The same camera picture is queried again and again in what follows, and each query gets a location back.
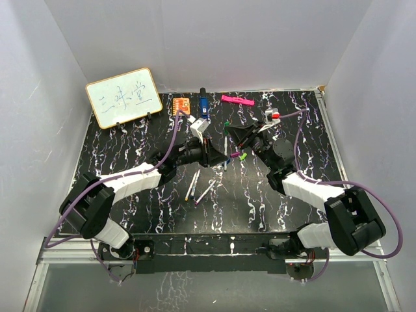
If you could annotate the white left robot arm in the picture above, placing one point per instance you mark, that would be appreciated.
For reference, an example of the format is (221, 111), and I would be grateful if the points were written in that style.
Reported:
(90, 216)

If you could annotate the small whiteboard with writing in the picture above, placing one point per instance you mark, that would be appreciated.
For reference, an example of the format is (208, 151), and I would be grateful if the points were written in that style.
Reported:
(123, 98)

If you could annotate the white pen purple tip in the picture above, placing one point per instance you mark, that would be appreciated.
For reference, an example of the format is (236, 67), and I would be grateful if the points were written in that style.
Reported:
(204, 193)

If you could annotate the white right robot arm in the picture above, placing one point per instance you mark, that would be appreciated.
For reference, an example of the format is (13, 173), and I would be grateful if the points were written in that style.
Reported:
(352, 221)

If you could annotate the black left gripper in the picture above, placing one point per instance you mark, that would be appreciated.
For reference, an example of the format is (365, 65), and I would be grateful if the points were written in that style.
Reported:
(214, 156)

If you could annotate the orange spiral notepad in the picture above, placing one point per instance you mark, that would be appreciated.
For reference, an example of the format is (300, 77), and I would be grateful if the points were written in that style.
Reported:
(181, 104)

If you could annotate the aluminium front rail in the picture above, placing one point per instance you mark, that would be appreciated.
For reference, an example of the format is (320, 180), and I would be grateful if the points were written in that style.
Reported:
(65, 252)

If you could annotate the white pen blue tip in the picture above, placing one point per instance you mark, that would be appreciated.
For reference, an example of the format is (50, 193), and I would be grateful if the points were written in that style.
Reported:
(193, 189)

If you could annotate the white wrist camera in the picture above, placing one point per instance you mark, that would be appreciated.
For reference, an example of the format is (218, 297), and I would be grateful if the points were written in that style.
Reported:
(272, 116)
(198, 127)

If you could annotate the blue stapler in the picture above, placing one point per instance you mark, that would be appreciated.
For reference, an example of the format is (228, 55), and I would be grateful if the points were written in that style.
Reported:
(204, 104)

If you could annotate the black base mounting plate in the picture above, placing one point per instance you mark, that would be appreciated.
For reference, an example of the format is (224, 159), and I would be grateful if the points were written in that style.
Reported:
(277, 243)

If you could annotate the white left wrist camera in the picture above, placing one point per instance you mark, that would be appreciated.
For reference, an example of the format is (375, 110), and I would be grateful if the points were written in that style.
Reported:
(198, 127)

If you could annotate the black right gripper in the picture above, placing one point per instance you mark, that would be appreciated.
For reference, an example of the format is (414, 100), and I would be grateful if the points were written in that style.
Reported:
(249, 132)

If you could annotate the pink utility knife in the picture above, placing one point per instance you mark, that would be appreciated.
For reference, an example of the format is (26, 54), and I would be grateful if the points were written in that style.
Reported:
(238, 100)

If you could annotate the white pen orange tip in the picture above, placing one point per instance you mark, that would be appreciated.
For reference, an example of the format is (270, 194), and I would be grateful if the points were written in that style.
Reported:
(190, 187)

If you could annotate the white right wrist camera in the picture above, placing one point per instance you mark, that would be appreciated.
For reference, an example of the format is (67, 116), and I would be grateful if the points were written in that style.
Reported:
(272, 116)

